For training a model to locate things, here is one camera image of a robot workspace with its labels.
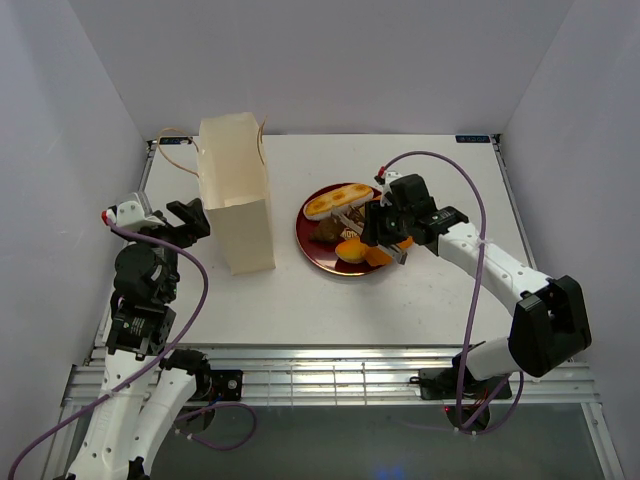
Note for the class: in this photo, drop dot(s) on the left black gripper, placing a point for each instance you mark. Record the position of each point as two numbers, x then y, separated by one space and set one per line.
196 223

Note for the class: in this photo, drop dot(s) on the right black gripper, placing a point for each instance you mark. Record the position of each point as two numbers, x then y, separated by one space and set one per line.
374 232

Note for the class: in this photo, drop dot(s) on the orange loaf bread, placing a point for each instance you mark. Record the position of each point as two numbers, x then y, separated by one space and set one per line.
381 256

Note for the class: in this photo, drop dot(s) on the brown chocolate bread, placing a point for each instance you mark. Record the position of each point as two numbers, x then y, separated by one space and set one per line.
328 230

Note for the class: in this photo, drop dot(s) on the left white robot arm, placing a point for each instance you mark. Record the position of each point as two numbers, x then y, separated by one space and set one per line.
146 380

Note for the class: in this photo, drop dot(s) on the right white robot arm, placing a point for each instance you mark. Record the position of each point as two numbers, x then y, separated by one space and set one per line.
549 317

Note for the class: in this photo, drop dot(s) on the long white iced bread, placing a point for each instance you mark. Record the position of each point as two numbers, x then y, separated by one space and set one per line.
337 200

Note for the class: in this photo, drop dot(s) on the cream paper bag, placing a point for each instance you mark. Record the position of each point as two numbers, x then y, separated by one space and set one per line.
234 189

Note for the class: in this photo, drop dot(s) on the small orange sugared bun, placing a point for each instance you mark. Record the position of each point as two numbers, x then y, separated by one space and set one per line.
352 251

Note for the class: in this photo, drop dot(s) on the dark red round plate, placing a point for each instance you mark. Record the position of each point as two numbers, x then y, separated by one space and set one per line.
323 255

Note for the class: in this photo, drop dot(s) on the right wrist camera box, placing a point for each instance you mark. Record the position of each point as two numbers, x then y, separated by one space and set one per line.
385 177

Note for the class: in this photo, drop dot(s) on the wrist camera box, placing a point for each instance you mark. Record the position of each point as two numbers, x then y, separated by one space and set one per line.
132 213
385 177

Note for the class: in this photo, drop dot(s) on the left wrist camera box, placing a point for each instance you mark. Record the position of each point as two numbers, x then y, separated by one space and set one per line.
132 213

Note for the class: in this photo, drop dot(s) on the aluminium frame rail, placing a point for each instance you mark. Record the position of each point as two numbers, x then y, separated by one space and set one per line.
332 376

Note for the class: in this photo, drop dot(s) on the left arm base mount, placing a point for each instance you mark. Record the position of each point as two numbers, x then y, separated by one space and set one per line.
220 385

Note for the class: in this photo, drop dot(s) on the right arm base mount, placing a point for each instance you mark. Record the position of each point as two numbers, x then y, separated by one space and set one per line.
441 384

